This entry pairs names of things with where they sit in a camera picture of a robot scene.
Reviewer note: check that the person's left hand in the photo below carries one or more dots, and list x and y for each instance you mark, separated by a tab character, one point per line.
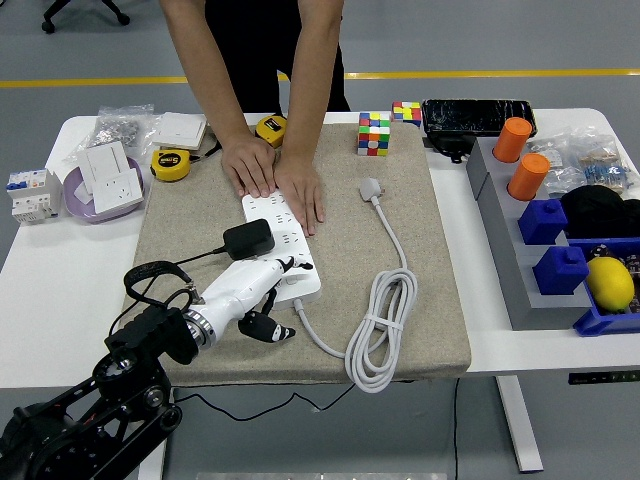
301	187

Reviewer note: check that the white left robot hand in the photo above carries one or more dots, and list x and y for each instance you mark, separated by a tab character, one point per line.
240	285

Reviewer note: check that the person's right hand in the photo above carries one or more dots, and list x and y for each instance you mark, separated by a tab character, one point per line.
250	165

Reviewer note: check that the white power strip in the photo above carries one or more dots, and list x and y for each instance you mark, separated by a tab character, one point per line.
282	220

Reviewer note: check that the black power adapter plug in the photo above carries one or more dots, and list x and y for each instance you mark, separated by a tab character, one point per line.
249	239

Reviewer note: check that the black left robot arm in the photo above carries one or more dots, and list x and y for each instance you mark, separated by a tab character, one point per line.
100	410

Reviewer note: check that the person's left forearm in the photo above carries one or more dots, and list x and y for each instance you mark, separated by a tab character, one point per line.
315	75

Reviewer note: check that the person's right forearm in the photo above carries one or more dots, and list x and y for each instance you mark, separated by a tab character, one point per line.
202	60

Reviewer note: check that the grey-brown mat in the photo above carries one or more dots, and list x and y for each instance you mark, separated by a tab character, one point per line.
200	200

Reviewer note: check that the large colourful puzzle cube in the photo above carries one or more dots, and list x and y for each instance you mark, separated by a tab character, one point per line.
373	134

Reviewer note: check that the person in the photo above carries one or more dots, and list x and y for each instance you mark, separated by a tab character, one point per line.
260	50

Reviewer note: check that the small colourful puzzle cube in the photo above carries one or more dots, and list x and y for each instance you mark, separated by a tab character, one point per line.
406	114

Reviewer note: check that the clear bag of screws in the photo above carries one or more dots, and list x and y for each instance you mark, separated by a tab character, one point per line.
120	127

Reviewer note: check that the black device under box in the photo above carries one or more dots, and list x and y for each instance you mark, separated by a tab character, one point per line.
450	145

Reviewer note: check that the purple bowl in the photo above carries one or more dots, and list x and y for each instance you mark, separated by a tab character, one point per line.
75	205

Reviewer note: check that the black wrapped box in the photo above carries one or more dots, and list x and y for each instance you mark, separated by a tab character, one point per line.
477	116

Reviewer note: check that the white table leg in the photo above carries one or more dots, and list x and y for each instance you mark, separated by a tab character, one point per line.
520	425
150	465

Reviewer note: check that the orange cylinder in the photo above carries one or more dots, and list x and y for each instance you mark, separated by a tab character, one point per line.
527	175
511	139

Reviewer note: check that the white circuit breaker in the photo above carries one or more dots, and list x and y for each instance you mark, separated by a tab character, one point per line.
30	195

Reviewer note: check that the grey stepped block holder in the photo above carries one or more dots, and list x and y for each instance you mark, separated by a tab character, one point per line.
510	270

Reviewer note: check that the black office chair base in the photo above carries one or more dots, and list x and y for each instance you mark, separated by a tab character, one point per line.
80	10

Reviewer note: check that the blue square block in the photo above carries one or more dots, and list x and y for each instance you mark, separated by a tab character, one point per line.
560	272
542	222

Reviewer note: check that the clear bag of small parts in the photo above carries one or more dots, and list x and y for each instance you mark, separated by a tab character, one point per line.
560	170

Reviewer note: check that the black cloth bundle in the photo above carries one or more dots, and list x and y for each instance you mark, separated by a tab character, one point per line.
597	210

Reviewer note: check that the clear bag of blue components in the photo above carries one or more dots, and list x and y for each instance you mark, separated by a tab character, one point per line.
607	170

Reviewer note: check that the yellow lemon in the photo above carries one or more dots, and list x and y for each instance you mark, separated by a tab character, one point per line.
609	284

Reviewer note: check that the blue plastic bin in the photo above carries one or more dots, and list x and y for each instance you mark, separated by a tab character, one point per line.
600	322

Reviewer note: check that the black table control panel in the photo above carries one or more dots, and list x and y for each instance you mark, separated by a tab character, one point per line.
600	378

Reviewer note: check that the white switch panel box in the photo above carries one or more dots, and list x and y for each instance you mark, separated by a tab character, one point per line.
180	129

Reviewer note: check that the white wall socket panel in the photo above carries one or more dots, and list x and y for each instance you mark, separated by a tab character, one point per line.
117	192

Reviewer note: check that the white wall switch panel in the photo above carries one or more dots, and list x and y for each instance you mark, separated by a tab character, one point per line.
102	160

